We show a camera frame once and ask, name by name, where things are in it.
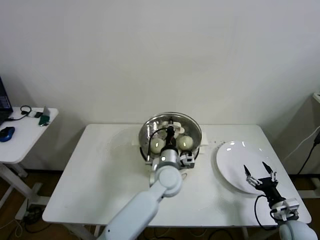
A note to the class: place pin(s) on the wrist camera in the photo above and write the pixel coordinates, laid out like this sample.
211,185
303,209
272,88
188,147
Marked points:
291,203
187,160

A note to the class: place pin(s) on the small black adapter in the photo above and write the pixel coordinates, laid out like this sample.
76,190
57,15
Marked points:
38,115

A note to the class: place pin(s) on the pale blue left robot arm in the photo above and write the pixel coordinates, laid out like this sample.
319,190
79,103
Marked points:
140,207

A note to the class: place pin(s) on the white desk foot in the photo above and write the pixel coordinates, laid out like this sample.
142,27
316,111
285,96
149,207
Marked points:
310,194

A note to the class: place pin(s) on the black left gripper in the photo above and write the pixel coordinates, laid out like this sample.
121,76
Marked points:
170,137

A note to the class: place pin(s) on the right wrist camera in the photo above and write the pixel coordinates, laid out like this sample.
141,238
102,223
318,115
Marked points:
291,203

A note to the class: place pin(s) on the stainless steel steamer basket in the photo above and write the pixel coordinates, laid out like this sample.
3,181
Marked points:
145,135

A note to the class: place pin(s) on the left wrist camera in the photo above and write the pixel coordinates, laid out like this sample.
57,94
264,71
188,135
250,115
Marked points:
187,160

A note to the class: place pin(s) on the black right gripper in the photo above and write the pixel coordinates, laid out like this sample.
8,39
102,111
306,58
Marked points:
268,187

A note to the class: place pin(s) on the blue computer mouse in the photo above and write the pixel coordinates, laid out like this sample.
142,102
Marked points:
6,133

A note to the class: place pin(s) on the white box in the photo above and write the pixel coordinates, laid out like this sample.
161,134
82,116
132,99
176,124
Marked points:
317,96

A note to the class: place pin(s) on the white steamed baozi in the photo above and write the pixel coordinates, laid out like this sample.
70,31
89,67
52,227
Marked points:
185,142
157,145

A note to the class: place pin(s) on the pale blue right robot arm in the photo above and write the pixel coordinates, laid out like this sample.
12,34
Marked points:
295,231

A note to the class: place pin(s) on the black laptop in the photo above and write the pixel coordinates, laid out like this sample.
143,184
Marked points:
3,100

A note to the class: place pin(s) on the small white adapter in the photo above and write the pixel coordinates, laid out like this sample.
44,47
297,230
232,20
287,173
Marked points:
31,114

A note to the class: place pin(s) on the white round plate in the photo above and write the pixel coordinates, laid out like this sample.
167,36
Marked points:
230,162

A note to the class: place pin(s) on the white table leg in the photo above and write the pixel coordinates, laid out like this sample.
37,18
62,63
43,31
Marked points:
244,233

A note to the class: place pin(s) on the round glass pot lid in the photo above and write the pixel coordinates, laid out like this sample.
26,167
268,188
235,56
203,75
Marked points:
192,130

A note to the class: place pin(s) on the white side table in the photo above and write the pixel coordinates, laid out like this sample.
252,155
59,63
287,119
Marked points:
25,140

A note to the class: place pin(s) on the green circuit board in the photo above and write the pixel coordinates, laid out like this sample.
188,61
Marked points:
43,120

